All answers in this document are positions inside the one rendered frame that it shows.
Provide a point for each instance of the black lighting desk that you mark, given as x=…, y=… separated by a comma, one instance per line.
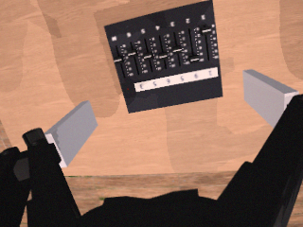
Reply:
x=161, y=78

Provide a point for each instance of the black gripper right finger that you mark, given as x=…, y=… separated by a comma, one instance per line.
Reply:
x=263, y=193

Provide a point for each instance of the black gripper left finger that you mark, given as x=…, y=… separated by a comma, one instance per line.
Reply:
x=52, y=203

